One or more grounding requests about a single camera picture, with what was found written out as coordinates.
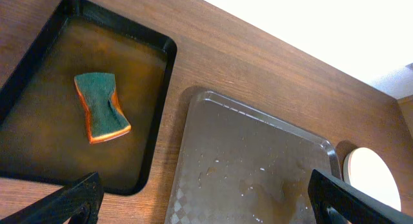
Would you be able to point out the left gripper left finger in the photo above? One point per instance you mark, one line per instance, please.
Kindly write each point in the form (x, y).
(77, 202)

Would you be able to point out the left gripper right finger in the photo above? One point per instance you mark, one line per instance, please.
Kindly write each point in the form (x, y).
(334, 201)

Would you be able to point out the white plate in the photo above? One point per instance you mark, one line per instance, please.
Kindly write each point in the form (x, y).
(366, 171)

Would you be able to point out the orange green scrub sponge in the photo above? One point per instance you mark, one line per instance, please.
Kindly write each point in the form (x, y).
(104, 118)

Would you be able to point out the small dark water tray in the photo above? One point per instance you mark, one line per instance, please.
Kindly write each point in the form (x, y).
(43, 131)

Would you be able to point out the large brown serving tray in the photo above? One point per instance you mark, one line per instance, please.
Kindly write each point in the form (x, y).
(240, 165)

